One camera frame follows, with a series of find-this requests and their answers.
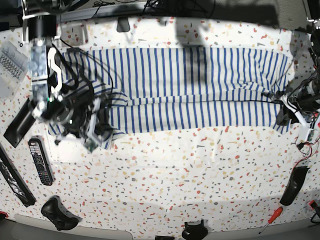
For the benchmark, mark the blue white striped t-shirt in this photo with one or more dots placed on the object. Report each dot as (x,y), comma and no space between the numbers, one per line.
(165,89)

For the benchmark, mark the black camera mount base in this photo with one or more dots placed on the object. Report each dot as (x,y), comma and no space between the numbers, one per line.
(194,230)

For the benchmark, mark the black angled tube part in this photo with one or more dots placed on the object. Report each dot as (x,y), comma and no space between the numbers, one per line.
(20,124)

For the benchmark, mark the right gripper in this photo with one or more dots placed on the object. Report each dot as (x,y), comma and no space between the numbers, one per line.
(73,118)

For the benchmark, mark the long black bar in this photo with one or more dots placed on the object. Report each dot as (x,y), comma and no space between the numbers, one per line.
(15,181)

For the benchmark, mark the black TV remote control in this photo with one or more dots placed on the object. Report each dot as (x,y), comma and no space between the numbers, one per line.
(42,165)

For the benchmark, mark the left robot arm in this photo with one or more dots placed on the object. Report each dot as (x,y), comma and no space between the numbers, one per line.
(312,11)

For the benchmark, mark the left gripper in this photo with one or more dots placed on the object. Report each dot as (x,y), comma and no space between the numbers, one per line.
(302,108)

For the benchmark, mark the black game controller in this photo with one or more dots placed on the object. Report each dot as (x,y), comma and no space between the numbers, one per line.
(55,215)

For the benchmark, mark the grey table clamp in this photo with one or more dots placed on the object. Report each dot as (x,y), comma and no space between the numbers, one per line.
(123,25)

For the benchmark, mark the red handled screwdriver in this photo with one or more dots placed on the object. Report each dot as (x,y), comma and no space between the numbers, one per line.
(274,216)

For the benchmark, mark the black curved plastic shell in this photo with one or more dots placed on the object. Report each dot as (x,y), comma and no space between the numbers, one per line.
(296,181)

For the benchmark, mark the clear plastic screw box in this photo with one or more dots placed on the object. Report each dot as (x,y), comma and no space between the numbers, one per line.
(13,70)

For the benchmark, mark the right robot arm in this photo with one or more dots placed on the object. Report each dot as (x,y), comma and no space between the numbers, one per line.
(47,66)

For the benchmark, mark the small red black connector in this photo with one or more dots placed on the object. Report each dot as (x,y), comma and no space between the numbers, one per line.
(313,204)

